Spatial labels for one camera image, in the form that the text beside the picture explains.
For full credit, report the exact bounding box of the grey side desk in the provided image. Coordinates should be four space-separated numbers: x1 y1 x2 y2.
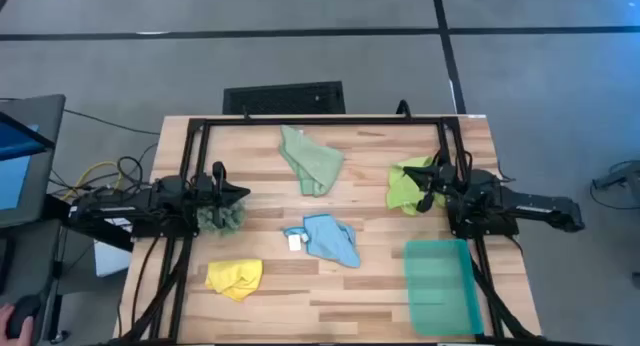
0 218 64 346

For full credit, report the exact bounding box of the succulent plant in patterned pot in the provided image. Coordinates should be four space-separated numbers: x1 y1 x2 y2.
196 198 247 236

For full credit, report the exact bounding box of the lime green microfiber towel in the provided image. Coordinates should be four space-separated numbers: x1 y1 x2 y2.
385 156 448 217

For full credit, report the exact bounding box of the yellow cable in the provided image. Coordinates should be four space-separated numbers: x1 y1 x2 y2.
60 160 121 201

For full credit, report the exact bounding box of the black floor cable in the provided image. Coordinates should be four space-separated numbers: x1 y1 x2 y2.
63 108 161 136

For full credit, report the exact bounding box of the computer monitor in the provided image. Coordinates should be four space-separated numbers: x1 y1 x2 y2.
0 94 67 230

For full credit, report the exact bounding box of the black computer mouse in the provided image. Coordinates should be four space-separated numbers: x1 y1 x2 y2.
5 294 42 340

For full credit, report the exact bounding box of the black metal table frame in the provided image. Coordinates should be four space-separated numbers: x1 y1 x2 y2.
112 114 546 346

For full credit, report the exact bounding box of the pale green microfiber towel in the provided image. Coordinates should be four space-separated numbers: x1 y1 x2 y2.
278 124 346 198

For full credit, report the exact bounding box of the white box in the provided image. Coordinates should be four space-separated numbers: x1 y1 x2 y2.
93 218 134 278

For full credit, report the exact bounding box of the black perforated box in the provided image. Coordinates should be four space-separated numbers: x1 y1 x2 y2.
222 80 347 116

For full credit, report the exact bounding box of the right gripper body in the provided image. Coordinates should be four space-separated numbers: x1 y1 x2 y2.
427 163 460 188

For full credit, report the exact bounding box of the person's hand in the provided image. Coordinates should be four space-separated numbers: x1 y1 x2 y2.
0 304 34 346

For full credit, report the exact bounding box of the grey chair base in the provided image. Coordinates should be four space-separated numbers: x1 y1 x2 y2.
589 159 640 210

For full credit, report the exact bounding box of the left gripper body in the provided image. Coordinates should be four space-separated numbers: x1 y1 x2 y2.
192 173 227 228

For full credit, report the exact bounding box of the teal plastic bin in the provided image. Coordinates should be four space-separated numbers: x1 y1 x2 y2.
403 238 485 337

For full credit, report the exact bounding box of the yellow microfiber towel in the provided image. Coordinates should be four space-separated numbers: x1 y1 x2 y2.
204 258 264 303

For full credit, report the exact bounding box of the blue microfiber towel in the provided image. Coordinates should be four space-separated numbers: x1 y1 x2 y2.
283 213 362 269

